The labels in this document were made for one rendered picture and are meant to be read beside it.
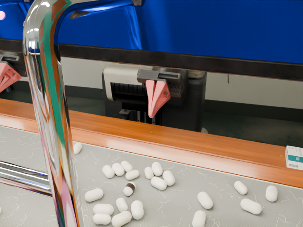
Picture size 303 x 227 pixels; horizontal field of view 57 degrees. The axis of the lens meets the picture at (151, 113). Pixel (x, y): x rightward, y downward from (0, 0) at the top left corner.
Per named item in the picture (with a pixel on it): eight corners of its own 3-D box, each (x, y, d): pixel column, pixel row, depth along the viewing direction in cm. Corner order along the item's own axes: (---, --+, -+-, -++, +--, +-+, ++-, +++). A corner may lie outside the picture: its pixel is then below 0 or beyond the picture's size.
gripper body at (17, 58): (16, 61, 73) (27, 39, 76) (-14, 58, 76) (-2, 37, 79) (31, 75, 79) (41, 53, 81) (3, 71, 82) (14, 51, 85)
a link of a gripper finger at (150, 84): (168, 113, 57) (179, 74, 61) (136, 108, 60) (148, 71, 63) (173, 126, 63) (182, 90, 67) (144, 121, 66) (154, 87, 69)
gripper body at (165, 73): (179, 80, 60) (186, 52, 63) (135, 75, 64) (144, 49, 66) (182, 95, 66) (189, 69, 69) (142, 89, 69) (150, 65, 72)
